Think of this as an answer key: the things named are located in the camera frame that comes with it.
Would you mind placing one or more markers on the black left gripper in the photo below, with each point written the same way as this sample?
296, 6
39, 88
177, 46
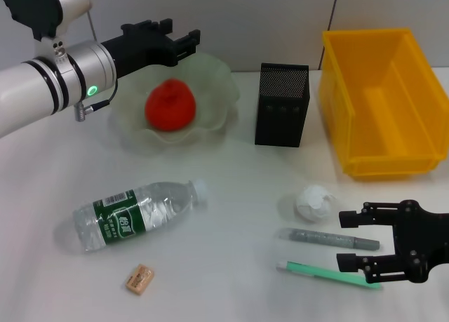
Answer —
140, 48

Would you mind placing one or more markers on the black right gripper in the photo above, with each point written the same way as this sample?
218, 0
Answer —
421, 238

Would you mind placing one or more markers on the green pen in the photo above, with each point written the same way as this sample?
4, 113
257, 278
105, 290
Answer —
315, 271

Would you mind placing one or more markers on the white paper ball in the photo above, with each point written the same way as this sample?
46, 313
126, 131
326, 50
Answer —
314, 202

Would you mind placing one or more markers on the orange fruit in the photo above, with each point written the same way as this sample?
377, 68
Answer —
170, 106

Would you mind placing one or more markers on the clear green-label water bottle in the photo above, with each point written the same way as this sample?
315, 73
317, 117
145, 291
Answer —
133, 216

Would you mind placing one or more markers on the tan eraser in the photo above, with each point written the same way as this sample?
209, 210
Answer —
139, 279

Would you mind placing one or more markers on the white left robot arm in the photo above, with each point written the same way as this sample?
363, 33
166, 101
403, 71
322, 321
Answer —
28, 87

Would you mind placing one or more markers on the grey marker pen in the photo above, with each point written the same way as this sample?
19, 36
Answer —
326, 238

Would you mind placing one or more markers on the green glass fruit plate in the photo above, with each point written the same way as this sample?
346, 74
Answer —
214, 97

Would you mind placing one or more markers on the black mesh pen holder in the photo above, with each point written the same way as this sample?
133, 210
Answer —
280, 108

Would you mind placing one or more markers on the yellow plastic bin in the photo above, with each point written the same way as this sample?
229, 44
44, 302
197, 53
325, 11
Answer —
382, 101

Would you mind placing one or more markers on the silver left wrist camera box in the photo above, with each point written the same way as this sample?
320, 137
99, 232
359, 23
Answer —
31, 6

